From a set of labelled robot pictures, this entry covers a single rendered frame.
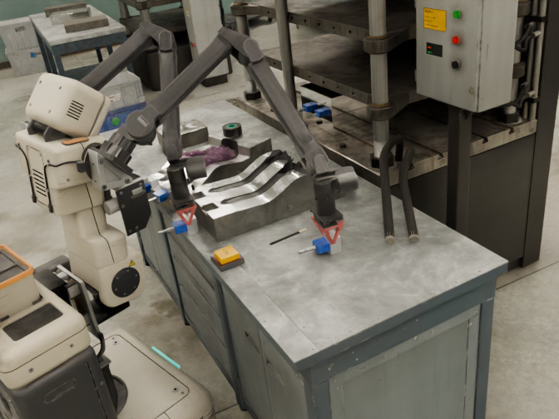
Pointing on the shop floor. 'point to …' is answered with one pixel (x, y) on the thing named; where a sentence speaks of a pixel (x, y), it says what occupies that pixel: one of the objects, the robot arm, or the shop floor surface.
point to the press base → (486, 197)
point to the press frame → (545, 119)
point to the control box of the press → (464, 76)
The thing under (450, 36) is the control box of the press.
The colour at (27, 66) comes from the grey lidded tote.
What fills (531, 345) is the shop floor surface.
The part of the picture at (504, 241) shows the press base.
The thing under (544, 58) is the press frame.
